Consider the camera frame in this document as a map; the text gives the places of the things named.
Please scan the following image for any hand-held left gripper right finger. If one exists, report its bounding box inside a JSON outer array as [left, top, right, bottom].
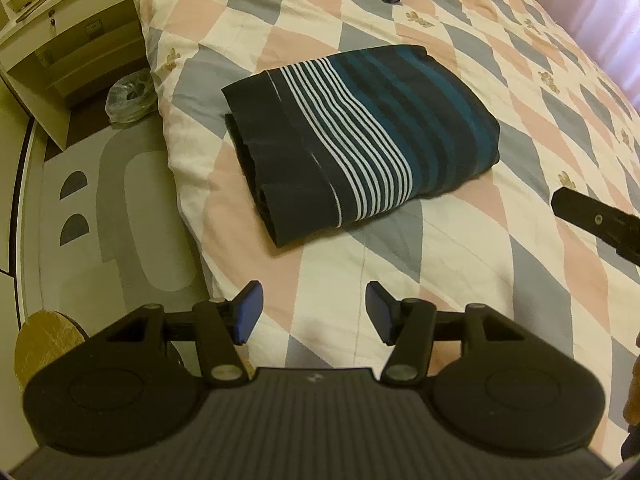
[[365, 280, 526, 387]]

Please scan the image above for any clear plastic bag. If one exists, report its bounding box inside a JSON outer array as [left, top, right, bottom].
[[106, 68, 159, 125]]

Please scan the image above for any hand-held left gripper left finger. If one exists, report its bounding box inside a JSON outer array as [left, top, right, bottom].
[[107, 280, 265, 389]]

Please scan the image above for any checkered quilt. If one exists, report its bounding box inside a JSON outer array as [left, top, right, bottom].
[[137, 0, 640, 413]]

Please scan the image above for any round yellow stool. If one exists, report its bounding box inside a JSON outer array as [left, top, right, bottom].
[[14, 310, 89, 402]]

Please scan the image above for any cream bedside cabinet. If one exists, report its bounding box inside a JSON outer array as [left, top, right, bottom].
[[0, 0, 152, 154]]

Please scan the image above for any dark striped shirt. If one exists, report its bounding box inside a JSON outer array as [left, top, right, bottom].
[[221, 44, 502, 249]]

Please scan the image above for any grey patterned rug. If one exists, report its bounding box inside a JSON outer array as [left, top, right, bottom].
[[40, 119, 212, 343]]

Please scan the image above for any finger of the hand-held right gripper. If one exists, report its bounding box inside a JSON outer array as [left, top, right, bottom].
[[550, 186, 640, 264]]

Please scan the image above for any pale pink curtain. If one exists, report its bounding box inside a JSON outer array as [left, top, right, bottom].
[[510, 0, 640, 107]]

